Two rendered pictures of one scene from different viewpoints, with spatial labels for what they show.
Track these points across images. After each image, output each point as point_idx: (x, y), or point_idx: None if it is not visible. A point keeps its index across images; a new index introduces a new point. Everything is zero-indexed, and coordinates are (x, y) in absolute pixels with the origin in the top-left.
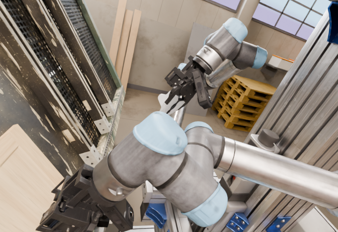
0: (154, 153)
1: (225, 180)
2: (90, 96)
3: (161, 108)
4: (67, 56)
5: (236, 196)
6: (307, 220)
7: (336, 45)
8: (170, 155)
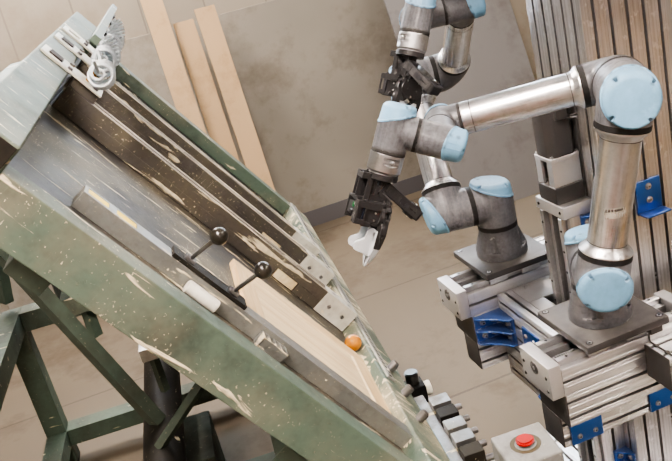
0: (398, 122)
1: (543, 183)
2: (268, 221)
3: None
4: (202, 169)
5: (565, 191)
6: None
7: None
8: (408, 119)
